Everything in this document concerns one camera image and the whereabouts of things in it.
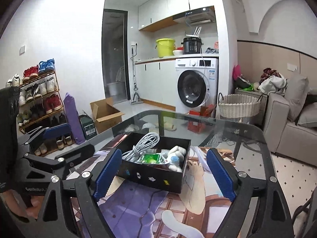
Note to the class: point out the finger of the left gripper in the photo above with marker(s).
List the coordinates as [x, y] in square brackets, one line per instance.
[61, 164]
[46, 133]

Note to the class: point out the black rice cooker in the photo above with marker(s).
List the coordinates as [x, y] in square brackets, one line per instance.
[192, 45]

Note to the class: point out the wooden shoe rack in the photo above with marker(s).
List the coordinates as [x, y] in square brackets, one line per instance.
[41, 105]

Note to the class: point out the green medicine packet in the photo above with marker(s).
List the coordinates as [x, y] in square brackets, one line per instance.
[156, 159]

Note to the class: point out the grey sofa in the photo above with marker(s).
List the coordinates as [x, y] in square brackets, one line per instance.
[285, 138]

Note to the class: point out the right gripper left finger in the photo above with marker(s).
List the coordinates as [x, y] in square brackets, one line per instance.
[56, 217]

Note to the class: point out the brown cardboard box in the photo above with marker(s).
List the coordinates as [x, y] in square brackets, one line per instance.
[105, 115]

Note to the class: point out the yellow green bucket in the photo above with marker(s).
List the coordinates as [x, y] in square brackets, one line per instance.
[165, 47]

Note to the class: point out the mop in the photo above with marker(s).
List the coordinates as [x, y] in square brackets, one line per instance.
[136, 97]

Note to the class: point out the black cardboard box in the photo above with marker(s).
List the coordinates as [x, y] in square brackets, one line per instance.
[163, 168]

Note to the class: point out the white wicker basket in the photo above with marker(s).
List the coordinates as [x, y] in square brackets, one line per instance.
[239, 108]

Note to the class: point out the white upper cabinets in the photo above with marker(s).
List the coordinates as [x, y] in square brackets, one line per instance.
[158, 14]

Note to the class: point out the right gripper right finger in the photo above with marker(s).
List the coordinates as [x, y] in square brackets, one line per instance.
[272, 216]

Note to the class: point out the range hood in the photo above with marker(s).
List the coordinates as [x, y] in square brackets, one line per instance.
[196, 17]

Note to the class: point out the dark green box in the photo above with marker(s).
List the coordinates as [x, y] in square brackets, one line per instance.
[88, 126]

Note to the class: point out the red cardboard box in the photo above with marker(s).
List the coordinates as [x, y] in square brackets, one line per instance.
[204, 112]

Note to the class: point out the grey cushion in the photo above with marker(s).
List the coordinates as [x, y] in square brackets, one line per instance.
[296, 93]

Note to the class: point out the white washing machine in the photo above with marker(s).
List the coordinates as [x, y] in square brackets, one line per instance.
[197, 83]

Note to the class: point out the person's left hand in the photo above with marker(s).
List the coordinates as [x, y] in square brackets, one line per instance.
[17, 207]

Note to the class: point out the pile of clothes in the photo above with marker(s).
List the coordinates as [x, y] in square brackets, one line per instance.
[272, 82]

